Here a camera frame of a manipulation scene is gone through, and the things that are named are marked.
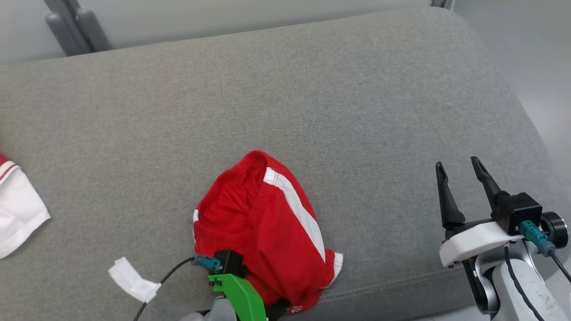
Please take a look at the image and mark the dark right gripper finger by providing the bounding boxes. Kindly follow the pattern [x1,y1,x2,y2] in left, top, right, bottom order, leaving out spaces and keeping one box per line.
[471,156,509,210]
[436,162,466,229]

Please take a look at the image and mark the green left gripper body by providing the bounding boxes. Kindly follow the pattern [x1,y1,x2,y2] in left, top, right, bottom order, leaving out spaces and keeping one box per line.
[208,273,268,321]

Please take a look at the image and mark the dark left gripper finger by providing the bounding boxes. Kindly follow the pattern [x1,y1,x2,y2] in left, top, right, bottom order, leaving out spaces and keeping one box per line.
[267,300,291,321]

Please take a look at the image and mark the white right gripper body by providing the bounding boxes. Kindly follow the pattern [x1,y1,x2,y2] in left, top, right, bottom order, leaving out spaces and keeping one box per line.
[439,218,523,269]

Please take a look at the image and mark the red shorts with white stripe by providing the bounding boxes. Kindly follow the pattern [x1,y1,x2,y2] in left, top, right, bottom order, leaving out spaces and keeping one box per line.
[193,150,344,314]

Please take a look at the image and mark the red and white jersey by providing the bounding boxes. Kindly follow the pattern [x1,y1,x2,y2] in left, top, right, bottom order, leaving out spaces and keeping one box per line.
[0,154,51,259]

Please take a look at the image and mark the white tape tag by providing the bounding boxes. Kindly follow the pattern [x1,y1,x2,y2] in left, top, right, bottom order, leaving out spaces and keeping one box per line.
[108,257,161,304]

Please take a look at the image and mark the grey fabric sofa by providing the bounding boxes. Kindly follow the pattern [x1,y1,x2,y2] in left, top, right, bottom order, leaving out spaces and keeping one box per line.
[0,6,571,321]

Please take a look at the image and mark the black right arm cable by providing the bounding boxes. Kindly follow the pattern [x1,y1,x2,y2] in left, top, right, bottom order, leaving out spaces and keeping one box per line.
[504,245,546,321]

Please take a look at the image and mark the right camera cable teal plug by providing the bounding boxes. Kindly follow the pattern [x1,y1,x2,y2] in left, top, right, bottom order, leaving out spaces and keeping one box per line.
[520,220,571,284]

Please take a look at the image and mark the grey metal frame legs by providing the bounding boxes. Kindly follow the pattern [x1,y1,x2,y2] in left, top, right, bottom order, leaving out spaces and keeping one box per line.
[44,0,113,57]

